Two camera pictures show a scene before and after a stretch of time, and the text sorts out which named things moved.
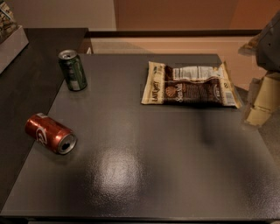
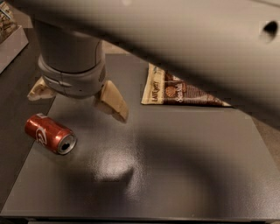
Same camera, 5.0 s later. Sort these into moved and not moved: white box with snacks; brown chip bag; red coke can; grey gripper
Moved: grey gripper
Not moved: white box with snacks; brown chip bag; red coke can
